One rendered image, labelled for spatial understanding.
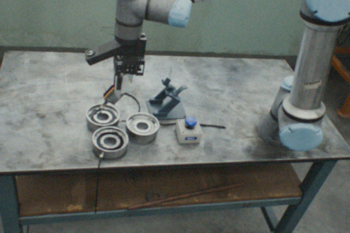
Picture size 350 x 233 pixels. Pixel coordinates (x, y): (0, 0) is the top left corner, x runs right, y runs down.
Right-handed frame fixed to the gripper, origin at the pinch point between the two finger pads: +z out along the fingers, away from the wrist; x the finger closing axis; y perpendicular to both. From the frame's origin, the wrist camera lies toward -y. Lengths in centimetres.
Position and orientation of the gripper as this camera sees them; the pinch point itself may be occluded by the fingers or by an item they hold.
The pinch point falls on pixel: (115, 91)
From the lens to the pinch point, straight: 117.8
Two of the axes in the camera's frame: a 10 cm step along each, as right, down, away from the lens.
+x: -2.2, -6.3, 7.5
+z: -1.6, 7.8, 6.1
